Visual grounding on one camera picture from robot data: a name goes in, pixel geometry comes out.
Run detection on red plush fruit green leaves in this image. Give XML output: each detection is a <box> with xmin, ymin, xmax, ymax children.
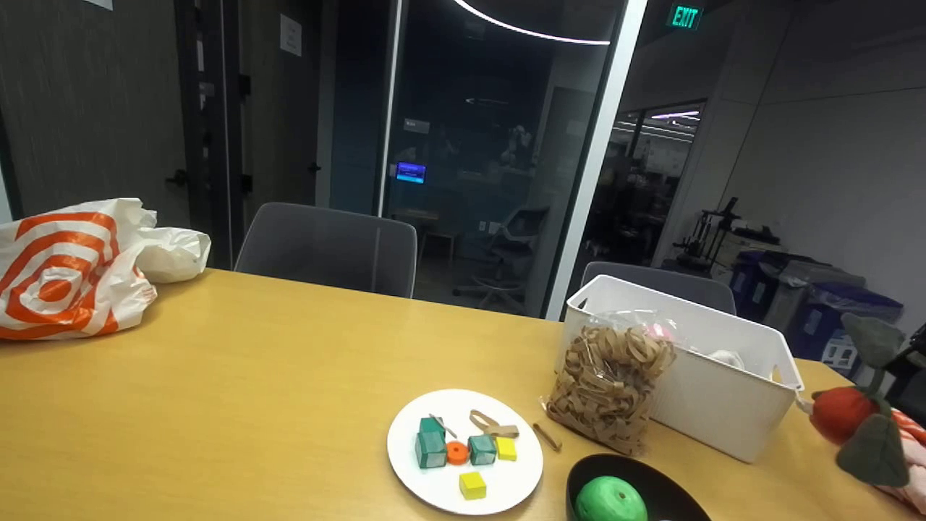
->
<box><xmin>794</xmin><ymin>309</ymin><xmax>915</xmax><ymax>493</ymax></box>

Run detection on pink shirt with orange print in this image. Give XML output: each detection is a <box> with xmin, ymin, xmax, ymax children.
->
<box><xmin>882</xmin><ymin>407</ymin><xmax>926</xmax><ymax>516</ymax></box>

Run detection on white plastic basket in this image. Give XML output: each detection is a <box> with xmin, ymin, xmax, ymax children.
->
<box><xmin>561</xmin><ymin>273</ymin><xmax>810</xmax><ymax>468</ymax></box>

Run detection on blue glowing screen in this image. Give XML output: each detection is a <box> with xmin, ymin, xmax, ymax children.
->
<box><xmin>390</xmin><ymin>160</ymin><xmax>429</xmax><ymax>189</ymax></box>

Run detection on grey chair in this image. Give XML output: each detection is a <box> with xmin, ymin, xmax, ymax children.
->
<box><xmin>577</xmin><ymin>257</ymin><xmax>739</xmax><ymax>316</ymax></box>
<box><xmin>232</xmin><ymin>200</ymin><xmax>423</xmax><ymax>302</ymax></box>

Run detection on tan wooden piece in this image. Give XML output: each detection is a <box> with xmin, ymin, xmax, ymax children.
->
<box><xmin>465</xmin><ymin>406</ymin><xmax>525</xmax><ymax>444</ymax></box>

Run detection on thick white window pillar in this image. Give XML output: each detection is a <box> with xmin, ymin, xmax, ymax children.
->
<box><xmin>541</xmin><ymin>0</ymin><xmax>651</xmax><ymax>321</ymax></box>

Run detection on small teal wooden block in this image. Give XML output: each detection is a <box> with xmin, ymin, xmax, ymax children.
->
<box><xmin>465</xmin><ymin>431</ymin><xmax>502</xmax><ymax>468</ymax></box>

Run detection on clear container of pretzels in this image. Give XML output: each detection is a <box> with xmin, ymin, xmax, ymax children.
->
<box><xmin>545</xmin><ymin>321</ymin><xmax>680</xmax><ymax>457</ymax></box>

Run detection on orange round bead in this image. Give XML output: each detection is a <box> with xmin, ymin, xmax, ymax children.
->
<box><xmin>444</xmin><ymin>436</ymin><xmax>474</xmax><ymax>468</ymax></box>

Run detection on small wooden stick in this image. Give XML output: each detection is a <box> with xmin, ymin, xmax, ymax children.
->
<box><xmin>531</xmin><ymin>420</ymin><xmax>564</xmax><ymax>454</ymax></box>

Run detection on white round plate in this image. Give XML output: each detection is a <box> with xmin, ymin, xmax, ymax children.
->
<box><xmin>384</xmin><ymin>384</ymin><xmax>548</xmax><ymax>517</ymax></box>

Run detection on small white item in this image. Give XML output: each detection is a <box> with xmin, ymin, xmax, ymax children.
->
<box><xmin>707</xmin><ymin>345</ymin><xmax>746</xmax><ymax>373</ymax></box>

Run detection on green apple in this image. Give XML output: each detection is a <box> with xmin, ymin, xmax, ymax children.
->
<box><xmin>572</xmin><ymin>471</ymin><xmax>651</xmax><ymax>521</ymax></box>

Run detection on white paper on door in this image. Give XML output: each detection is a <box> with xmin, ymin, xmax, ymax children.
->
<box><xmin>276</xmin><ymin>11</ymin><xmax>308</xmax><ymax>62</ymax></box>

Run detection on black bowl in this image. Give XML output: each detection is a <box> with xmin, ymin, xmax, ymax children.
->
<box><xmin>564</xmin><ymin>451</ymin><xmax>714</xmax><ymax>521</ymax></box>

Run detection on green exit sign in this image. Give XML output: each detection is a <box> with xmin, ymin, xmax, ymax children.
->
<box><xmin>667</xmin><ymin>0</ymin><xmax>704</xmax><ymax>31</ymax></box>

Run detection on orange and white plastic bag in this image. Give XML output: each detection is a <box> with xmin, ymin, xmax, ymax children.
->
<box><xmin>0</xmin><ymin>195</ymin><xmax>215</xmax><ymax>345</ymax></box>

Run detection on thin white window post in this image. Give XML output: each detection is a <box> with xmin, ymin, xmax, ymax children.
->
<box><xmin>370</xmin><ymin>0</ymin><xmax>408</xmax><ymax>221</ymax></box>

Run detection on ring ceiling light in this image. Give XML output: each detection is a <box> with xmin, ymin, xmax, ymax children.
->
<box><xmin>451</xmin><ymin>0</ymin><xmax>617</xmax><ymax>49</ymax></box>

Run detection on black machine frame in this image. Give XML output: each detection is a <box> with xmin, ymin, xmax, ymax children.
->
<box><xmin>672</xmin><ymin>195</ymin><xmax>785</xmax><ymax>276</ymax></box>

